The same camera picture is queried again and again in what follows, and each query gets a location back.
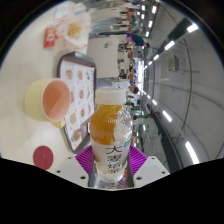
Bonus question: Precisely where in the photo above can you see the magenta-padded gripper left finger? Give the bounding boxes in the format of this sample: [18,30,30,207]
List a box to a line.
[53,144,98,188]

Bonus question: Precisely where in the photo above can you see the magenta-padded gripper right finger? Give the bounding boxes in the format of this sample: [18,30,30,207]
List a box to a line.
[125,144,171,189]

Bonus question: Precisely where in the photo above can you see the clear tea drink bottle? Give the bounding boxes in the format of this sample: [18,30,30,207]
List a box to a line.
[89,87,133,184]

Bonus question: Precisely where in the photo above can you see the flat round red coaster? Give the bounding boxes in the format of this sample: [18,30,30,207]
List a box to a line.
[32,145,55,171]

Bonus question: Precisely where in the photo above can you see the yellow mug with pink inside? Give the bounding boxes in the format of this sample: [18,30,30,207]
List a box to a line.
[24,77,72,129]

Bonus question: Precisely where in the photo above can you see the person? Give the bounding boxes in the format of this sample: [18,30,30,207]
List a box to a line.
[125,32,151,49]
[111,79,140,96]

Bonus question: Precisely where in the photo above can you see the dark tray with menu liner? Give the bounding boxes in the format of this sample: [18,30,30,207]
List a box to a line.
[56,50,98,154]

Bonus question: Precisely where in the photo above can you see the ceiling air conditioner unit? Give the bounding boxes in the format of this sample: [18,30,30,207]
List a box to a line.
[166,54,181,73]

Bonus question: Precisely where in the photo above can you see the beige chair with round hole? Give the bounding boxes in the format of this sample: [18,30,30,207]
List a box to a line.
[87,34,128,79]

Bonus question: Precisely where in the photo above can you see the small red sauce packet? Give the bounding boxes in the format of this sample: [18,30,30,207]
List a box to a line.
[43,27,59,49]

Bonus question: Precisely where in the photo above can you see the clear plastic bag with food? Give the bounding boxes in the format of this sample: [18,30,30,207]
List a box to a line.
[54,13,93,51]

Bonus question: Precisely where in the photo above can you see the ceiling lights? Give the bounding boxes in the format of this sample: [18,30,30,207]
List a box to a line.
[139,3,201,166]

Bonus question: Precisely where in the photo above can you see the group of beige chairs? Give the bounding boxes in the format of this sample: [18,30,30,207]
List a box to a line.
[88,0,144,34]

